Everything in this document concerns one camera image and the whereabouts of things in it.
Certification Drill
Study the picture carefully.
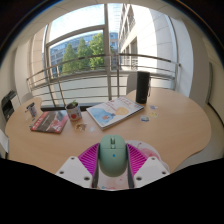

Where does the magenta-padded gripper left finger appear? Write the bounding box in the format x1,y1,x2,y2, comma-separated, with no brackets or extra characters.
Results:
55,143,100,189

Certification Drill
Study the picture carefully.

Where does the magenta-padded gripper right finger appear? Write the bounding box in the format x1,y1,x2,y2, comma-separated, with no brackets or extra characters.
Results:
126,143,170,189

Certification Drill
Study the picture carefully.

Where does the mint green computer mouse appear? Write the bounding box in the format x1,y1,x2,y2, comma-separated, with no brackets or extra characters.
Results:
98,134,128,178

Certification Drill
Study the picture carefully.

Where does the round white pink mouse pad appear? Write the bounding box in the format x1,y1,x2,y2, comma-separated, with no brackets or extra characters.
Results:
96,139,163,191

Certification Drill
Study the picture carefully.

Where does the red cover magazine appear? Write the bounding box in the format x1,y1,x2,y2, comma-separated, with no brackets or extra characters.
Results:
29,109,69,135

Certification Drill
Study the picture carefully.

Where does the small potted plant mug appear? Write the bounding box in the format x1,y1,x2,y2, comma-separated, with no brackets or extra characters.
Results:
65,99,83,122

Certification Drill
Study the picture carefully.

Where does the light blue illustrated magazine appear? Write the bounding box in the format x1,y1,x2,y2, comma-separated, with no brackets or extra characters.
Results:
86,96,145,131

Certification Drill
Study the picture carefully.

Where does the colourful drink can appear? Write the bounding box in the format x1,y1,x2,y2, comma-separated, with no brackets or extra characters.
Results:
25,102,38,118

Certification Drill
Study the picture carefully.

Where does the black cylinder speaker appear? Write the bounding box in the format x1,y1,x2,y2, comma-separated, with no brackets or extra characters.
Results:
135,70,152,104

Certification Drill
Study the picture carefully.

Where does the black printer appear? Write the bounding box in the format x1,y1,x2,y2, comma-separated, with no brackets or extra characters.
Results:
0,89,18,122

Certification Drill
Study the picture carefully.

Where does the metal balcony railing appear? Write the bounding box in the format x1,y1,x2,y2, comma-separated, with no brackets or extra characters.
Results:
25,53,183,108

